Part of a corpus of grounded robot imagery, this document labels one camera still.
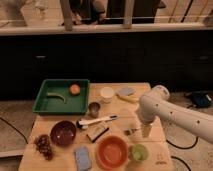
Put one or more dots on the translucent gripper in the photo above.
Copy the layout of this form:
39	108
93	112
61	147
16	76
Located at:
146	129

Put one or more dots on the silver metal fork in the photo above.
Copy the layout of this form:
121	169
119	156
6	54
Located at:
128	132

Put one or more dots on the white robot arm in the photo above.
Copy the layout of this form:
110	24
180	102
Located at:
154	103

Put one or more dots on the green plastic cup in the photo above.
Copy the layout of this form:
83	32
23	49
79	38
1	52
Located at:
138	153

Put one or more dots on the blue sponge near cup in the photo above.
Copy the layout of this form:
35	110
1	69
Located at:
126	91

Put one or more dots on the white paper cup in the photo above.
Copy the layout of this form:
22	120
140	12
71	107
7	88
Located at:
107	94

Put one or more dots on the small metal cup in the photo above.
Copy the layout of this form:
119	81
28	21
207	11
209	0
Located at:
94	108

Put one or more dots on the yellow banana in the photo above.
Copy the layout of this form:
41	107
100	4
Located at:
128	99

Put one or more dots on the orange bowl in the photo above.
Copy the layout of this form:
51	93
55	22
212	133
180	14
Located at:
111	152

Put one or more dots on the wooden block brush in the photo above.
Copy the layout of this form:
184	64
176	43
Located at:
96	131

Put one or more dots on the dark blue bag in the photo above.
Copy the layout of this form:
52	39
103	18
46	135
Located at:
200	99

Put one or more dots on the blue sponge front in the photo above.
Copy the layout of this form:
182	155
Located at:
82	158

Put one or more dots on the green plastic tray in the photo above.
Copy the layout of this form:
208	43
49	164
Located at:
75	104

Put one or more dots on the orange fruit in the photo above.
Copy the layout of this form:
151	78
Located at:
74	89

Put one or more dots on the purple bowl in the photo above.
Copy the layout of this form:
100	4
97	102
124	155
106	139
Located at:
63	133

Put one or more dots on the green bean pod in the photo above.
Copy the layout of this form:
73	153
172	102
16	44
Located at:
56	95

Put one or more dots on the bunch of dark grapes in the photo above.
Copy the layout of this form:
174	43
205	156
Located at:
43	146

